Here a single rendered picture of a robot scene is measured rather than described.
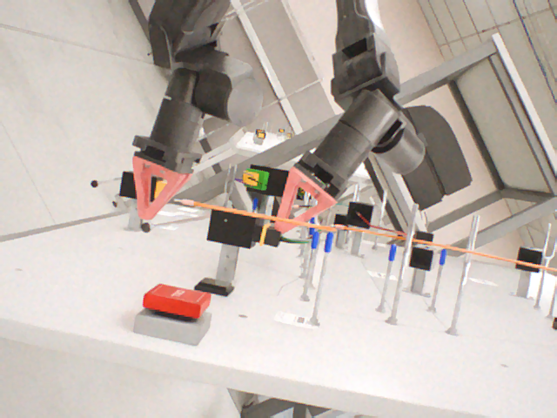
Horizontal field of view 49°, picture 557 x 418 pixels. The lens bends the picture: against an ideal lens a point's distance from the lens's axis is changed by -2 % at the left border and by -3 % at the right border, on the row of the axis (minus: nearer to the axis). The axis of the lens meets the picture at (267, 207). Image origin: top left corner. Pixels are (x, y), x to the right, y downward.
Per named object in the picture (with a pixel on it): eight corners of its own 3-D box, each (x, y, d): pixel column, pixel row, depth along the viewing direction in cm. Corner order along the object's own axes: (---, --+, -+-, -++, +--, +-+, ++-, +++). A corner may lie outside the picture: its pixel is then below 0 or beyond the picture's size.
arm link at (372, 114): (359, 77, 79) (387, 91, 75) (387, 107, 83) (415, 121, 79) (325, 120, 79) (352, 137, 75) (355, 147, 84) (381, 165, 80)
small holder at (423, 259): (437, 291, 102) (446, 247, 101) (428, 298, 93) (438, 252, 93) (410, 284, 104) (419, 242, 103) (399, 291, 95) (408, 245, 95)
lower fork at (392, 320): (400, 326, 72) (425, 205, 71) (385, 323, 72) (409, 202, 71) (398, 322, 74) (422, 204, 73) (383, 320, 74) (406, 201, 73)
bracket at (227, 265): (218, 277, 82) (225, 239, 82) (237, 280, 82) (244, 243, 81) (211, 282, 77) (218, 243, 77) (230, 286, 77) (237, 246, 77)
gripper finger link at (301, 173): (302, 246, 82) (346, 189, 81) (298, 249, 75) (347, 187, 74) (261, 213, 83) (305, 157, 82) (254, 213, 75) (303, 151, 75)
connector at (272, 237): (244, 235, 80) (248, 220, 80) (281, 245, 80) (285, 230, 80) (240, 238, 77) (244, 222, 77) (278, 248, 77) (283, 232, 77)
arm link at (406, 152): (329, 72, 85) (384, 44, 80) (373, 117, 93) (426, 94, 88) (330, 142, 79) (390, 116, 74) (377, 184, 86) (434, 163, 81)
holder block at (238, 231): (213, 237, 82) (218, 206, 81) (255, 246, 81) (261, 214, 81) (205, 240, 77) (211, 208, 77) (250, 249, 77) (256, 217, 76)
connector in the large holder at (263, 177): (265, 190, 143) (269, 172, 143) (258, 189, 141) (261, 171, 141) (247, 186, 147) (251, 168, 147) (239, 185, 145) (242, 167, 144)
